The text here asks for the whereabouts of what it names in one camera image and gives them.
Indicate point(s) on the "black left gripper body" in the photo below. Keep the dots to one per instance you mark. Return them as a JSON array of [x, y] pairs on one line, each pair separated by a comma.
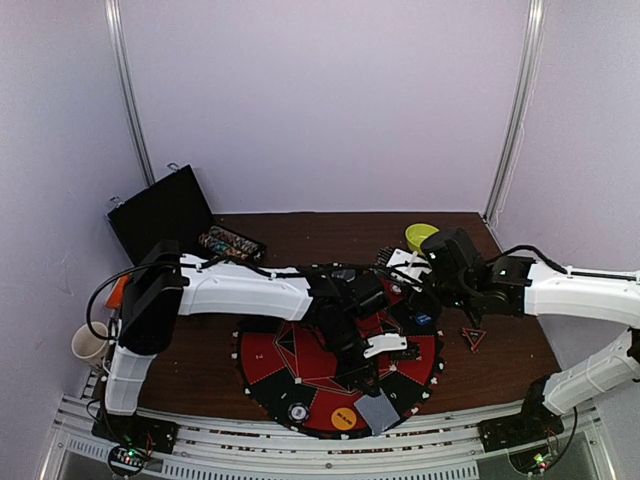
[[345, 367]]

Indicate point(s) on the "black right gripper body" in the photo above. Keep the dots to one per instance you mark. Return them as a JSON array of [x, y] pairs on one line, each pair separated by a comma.
[[420, 304]]

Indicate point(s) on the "blue small blind button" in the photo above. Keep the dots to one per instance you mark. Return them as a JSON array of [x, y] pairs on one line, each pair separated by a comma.
[[423, 319]]

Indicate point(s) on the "orange big blind button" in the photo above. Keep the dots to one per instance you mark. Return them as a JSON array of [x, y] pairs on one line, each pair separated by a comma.
[[343, 419]]

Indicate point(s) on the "black poker chip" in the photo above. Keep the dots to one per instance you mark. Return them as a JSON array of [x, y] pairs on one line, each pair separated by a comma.
[[298, 413]]

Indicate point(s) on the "dealt blue-backed playing cards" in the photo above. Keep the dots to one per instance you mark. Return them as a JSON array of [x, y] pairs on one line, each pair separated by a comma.
[[377, 412]]

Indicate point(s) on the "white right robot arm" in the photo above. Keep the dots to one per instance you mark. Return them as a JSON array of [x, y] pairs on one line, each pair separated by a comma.
[[567, 292]]

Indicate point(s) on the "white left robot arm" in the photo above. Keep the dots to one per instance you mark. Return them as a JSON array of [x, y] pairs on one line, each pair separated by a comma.
[[168, 284]]

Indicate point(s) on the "round red black poker mat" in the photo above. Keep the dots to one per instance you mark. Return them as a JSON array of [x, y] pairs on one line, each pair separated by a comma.
[[282, 362]]

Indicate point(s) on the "green plastic bowl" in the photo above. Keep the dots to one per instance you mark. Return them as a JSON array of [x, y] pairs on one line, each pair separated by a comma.
[[416, 233]]

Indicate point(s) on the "red black triangle token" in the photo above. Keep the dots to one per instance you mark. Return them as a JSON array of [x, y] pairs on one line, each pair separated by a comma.
[[473, 337]]

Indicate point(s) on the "top row poker chips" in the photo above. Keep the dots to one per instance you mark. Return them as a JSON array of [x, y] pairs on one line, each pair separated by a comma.
[[220, 241]]

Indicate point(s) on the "black poker chip case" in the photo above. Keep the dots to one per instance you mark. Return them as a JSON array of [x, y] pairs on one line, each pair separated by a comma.
[[174, 208]]

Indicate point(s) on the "orange plastic bowl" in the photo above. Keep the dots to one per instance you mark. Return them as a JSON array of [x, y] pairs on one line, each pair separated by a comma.
[[115, 298]]

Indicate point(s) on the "white ceramic mug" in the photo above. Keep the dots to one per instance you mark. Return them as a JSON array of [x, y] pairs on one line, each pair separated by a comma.
[[88, 348]]

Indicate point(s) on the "aluminium front rail frame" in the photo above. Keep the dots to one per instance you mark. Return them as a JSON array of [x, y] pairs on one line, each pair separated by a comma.
[[436, 446]]

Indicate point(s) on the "right aluminium corner post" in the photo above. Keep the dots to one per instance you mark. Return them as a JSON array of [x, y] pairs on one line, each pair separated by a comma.
[[524, 88]]

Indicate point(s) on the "aluminium corner post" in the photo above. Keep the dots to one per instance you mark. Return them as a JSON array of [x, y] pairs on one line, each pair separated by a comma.
[[117, 37], [524, 88]]

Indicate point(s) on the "left aluminium corner post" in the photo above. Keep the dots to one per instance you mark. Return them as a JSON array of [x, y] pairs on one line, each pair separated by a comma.
[[117, 37]]

